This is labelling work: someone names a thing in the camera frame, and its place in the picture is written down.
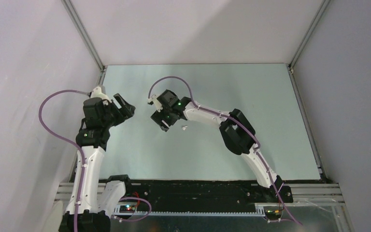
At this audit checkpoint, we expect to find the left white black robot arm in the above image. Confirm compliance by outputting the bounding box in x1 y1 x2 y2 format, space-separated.
59 93 135 232

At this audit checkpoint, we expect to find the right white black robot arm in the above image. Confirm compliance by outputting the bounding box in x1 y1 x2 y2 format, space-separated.
147 89 283 202

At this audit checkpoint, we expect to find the left controller circuit board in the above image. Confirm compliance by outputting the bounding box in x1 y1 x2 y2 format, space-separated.
116 204 136 215

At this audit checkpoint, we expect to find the controller circuit board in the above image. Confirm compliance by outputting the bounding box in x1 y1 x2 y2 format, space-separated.
116 204 136 215
264 209 284 222

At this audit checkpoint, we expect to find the right controller circuit board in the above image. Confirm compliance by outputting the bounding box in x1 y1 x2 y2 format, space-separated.
264 209 284 222

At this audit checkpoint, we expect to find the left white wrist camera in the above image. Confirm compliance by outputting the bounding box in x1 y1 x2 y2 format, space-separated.
89 85 113 105

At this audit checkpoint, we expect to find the grey slotted cable duct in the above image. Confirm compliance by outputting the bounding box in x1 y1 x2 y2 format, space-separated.
113 205 265 217

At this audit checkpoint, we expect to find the aluminium frame rail front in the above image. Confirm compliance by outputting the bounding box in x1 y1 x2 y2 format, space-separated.
55 182 345 205

